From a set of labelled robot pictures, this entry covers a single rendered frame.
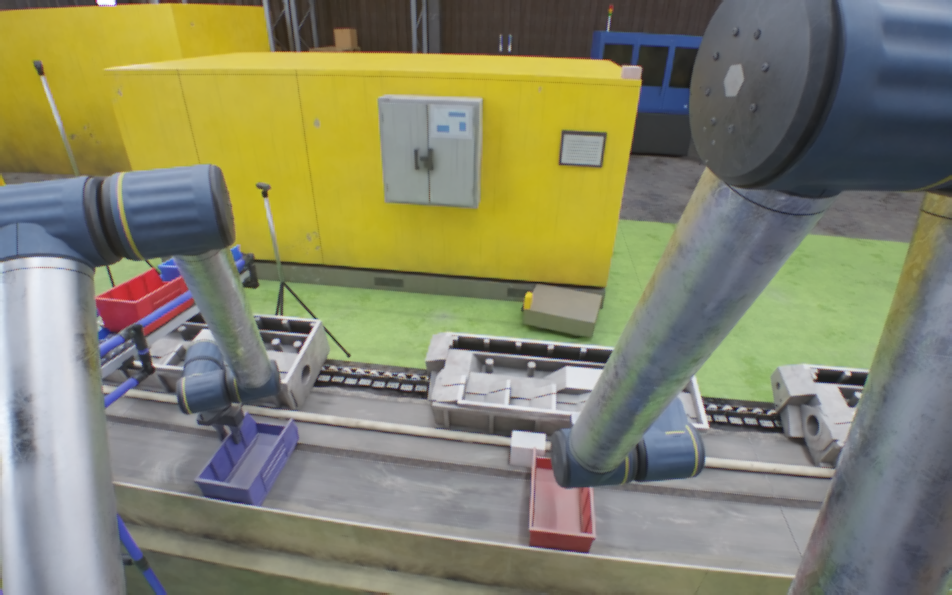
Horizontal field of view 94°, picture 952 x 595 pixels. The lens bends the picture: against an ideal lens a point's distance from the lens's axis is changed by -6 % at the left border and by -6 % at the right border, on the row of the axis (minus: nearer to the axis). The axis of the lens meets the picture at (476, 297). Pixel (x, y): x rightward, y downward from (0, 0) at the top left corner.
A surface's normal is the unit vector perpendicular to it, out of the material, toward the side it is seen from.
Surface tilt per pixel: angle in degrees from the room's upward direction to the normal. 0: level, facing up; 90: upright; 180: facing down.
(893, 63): 76
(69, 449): 57
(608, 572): 91
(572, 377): 10
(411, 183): 90
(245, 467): 0
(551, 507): 0
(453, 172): 90
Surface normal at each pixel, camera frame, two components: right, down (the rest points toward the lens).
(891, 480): -0.88, 0.16
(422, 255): -0.14, 0.50
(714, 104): -1.00, 0.03
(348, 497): 0.02, -0.86
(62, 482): 0.69, -0.36
